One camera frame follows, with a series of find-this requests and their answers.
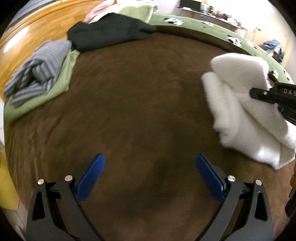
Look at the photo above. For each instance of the grey striped folded garment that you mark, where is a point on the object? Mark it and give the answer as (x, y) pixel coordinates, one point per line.
(39, 73)

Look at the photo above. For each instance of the pink pillow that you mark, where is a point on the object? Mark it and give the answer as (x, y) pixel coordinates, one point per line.
(97, 10)

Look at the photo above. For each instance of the wooden headboard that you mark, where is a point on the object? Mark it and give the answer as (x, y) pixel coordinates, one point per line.
(48, 23)

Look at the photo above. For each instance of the blue clothes pile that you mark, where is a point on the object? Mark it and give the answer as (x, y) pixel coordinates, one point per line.
(275, 50)

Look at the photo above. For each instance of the brown bed blanket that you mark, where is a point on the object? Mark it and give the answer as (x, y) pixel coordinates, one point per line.
(142, 105)

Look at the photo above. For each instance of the white fluffy cardigan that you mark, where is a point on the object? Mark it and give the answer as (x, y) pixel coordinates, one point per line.
(250, 126)

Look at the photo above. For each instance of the green folded garment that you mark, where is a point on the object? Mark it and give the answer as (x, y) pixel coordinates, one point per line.
(12, 113)

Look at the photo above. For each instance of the black monitor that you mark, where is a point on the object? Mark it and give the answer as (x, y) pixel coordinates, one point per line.
(191, 4)

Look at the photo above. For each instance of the black folded garment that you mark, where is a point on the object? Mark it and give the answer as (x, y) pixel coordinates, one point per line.
(111, 29)

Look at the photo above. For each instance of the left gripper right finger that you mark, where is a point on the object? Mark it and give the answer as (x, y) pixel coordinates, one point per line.
(243, 213)

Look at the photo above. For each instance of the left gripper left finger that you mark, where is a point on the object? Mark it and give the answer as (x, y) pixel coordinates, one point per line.
(55, 211)

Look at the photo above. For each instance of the green cow-print blanket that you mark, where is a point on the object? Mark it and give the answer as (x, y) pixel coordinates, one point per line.
(220, 37)

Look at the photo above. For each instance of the white wall desk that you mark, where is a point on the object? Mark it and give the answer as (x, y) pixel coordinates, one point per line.
(204, 17)

